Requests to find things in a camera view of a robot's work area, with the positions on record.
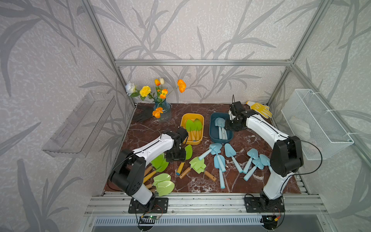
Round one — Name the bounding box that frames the green pointed shovel yellow handle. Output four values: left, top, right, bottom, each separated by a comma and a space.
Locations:
185, 119, 196, 141

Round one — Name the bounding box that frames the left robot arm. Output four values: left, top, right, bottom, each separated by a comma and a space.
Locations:
108, 127, 188, 206

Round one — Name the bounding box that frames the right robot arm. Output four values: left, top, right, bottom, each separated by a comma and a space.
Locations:
225, 101, 303, 201

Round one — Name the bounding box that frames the dark teal storage box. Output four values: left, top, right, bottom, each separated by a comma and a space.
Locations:
209, 112, 233, 144

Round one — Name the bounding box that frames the yellow storage box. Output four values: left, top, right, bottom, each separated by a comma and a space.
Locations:
181, 113, 204, 145

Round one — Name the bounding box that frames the yellow white work glove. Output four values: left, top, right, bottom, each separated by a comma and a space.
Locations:
246, 101, 272, 119

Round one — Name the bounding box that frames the green shovel front upper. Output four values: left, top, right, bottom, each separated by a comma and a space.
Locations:
146, 173, 171, 189

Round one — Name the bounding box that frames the green shovel front lower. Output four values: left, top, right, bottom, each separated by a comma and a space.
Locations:
146, 180, 175, 197

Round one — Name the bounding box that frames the glass vase with flowers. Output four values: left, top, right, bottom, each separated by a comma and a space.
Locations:
125, 77, 173, 119

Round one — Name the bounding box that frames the green square shovel wooden handle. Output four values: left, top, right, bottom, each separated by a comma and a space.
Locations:
190, 157, 216, 182

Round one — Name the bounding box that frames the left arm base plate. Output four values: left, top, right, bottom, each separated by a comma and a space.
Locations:
128, 197, 169, 214

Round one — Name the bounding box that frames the white wire mesh basket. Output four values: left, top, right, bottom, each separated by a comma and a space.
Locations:
281, 89, 354, 160

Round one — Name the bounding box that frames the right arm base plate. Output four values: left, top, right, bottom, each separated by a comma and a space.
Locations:
243, 193, 286, 214

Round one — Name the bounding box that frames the clear acrylic wall shelf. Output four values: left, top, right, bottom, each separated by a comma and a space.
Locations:
42, 91, 117, 158

